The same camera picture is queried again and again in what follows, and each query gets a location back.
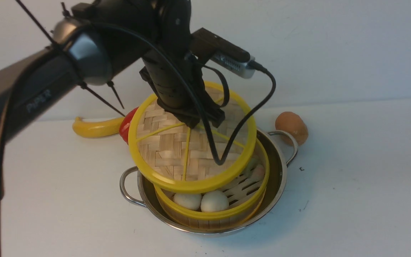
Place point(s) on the bamboo steamer basket yellow rim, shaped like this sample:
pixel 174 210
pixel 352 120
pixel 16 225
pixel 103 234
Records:
pixel 244 196

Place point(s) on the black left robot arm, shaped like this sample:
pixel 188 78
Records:
pixel 95 42

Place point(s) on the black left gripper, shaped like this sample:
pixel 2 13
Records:
pixel 173 96

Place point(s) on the yellow toy banana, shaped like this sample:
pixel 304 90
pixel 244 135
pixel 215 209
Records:
pixel 98 129

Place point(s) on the brown toy potato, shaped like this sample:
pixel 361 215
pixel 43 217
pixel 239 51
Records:
pixel 294 125

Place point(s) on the red toy bell pepper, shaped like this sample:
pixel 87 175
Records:
pixel 125 125

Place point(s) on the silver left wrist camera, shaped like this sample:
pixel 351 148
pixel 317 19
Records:
pixel 207 46

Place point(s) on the bamboo steamer lid yellow rim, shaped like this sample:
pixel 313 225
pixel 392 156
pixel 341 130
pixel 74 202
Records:
pixel 178 158

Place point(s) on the stainless steel pot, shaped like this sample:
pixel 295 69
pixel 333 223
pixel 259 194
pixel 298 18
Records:
pixel 278 170

